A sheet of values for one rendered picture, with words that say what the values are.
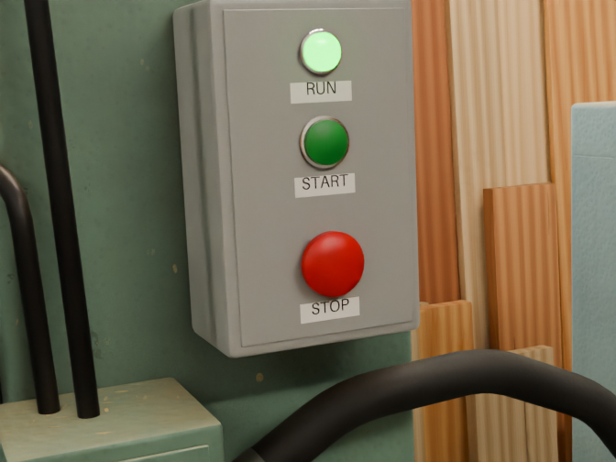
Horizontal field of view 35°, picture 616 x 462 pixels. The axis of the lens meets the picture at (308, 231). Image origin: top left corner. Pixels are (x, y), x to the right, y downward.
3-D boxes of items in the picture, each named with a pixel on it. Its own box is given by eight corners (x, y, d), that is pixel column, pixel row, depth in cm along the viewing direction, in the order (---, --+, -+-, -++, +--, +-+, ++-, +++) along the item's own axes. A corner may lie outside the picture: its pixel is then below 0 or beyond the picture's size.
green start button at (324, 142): (300, 170, 43) (297, 116, 43) (348, 167, 44) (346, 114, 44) (305, 171, 43) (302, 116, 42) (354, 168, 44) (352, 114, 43)
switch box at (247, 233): (190, 333, 49) (170, 8, 46) (368, 307, 53) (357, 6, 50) (229, 362, 43) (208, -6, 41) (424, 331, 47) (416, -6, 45)
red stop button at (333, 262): (300, 298, 44) (296, 233, 44) (358, 290, 45) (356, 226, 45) (308, 302, 43) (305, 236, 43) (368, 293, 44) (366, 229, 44)
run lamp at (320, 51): (300, 75, 43) (298, 29, 42) (340, 73, 44) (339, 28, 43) (305, 75, 42) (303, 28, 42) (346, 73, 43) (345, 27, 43)
